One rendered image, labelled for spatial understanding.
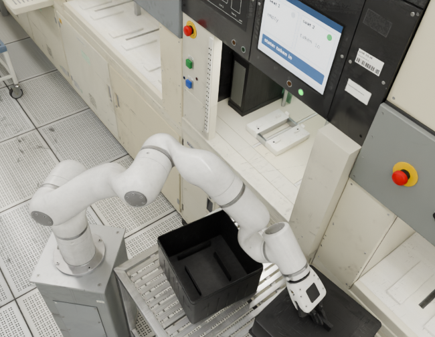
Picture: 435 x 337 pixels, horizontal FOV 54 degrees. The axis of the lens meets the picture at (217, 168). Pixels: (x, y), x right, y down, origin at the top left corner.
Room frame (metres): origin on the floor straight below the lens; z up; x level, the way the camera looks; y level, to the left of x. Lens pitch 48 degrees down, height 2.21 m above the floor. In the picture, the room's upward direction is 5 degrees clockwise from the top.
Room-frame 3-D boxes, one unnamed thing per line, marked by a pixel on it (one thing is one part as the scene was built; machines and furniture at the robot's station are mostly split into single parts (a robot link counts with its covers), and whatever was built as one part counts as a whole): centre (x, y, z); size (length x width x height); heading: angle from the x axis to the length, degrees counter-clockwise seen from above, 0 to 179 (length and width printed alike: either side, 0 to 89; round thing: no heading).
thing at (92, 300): (0.82, 0.49, 0.38); 0.28 x 0.28 x 0.76; 86
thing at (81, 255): (0.82, 0.49, 0.85); 0.19 x 0.19 x 0.18
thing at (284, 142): (1.47, -0.26, 0.89); 0.22 x 0.21 x 0.04; 131
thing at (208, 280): (0.78, 0.00, 0.85); 0.28 x 0.28 x 0.17; 33
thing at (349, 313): (0.56, -0.35, 0.91); 0.29 x 0.29 x 0.13; 48
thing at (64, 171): (0.86, 0.48, 1.07); 0.19 x 0.12 x 0.24; 169
